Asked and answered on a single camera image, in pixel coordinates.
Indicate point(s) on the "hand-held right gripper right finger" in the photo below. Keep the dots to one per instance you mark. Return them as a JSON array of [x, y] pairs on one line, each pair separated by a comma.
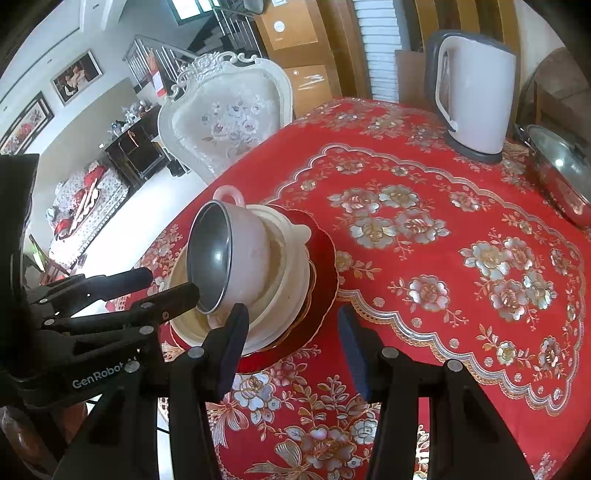
[[355, 355]]

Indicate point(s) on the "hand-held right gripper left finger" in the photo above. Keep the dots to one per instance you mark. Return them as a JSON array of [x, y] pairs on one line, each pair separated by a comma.
[[235, 350]]

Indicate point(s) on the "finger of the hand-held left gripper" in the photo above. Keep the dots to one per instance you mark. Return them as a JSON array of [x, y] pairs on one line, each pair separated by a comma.
[[171, 300], [115, 281]]

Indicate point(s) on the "pink steel-lined bowl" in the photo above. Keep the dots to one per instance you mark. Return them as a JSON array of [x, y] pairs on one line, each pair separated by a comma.
[[249, 249]]

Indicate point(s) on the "beige plastic bowl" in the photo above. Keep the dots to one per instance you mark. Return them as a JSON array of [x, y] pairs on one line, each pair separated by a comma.
[[288, 258]]

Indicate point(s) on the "floral patterned sofa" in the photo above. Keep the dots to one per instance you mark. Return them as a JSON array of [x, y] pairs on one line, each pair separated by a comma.
[[83, 212]]

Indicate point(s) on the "dark wooden cabinet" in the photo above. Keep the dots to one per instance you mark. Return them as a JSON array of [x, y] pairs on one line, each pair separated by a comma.
[[138, 152]]

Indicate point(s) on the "framed floral painting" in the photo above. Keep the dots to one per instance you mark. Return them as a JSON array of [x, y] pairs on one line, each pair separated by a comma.
[[25, 124]]

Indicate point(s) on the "white ornate chair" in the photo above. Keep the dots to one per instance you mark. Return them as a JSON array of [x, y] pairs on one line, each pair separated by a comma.
[[231, 124]]

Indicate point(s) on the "red floral tablecloth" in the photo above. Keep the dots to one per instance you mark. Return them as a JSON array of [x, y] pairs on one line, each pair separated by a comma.
[[300, 157]]

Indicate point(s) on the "metal stair railing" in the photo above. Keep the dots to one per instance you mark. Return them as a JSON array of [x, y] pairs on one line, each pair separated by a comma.
[[152, 60]]

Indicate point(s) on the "brown cardboard box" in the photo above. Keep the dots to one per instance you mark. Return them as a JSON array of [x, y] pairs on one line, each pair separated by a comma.
[[286, 27], [314, 87]]

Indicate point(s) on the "stainless steel pot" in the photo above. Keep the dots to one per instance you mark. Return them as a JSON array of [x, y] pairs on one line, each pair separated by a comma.
[[561, 198]]

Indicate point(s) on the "window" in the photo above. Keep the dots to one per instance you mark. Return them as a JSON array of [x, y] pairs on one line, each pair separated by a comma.
[[191, 11]]

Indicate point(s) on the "glass pot lid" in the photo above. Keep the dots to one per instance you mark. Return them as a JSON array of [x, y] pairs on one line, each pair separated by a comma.
[[568, 161]]

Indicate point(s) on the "white electric kettle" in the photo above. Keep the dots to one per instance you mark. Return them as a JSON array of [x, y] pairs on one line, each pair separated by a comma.
[[480, 92]]

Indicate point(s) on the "white ribbed panel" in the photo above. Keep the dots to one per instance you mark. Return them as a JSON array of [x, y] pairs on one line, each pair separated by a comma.
[[376, 46]]

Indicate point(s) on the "round brown wooden board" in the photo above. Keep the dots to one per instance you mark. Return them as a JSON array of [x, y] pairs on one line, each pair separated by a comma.
[[554, 97]]

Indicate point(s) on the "framed wall photo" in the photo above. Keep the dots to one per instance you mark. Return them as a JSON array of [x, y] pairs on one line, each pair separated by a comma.
[[76, 78]]

